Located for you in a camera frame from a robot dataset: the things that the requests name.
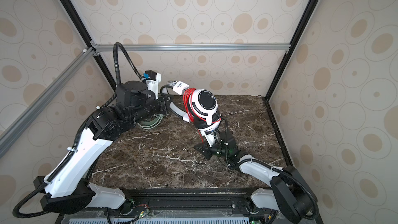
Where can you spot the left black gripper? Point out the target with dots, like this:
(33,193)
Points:
(165,102)

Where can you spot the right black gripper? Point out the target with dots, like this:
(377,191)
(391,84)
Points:
(205,148)

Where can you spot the mint green headphones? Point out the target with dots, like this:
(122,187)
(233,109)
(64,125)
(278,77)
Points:
(152,122)

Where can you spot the white black headphones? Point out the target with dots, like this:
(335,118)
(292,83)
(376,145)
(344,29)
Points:
(200,106)

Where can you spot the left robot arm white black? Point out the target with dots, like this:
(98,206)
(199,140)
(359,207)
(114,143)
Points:
(65,190)

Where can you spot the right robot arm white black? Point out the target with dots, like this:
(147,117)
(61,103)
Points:
(289,193)

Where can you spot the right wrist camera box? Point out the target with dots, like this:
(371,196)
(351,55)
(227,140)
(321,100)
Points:
(213,138)

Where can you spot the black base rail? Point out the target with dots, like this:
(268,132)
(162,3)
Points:
(198,206)

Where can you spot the horizontal aluminium frame bar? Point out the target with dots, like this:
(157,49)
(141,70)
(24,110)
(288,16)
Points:
(161,48)

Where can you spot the left slanted aluminium frame bar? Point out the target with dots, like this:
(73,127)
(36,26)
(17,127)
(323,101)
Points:
(17,128)

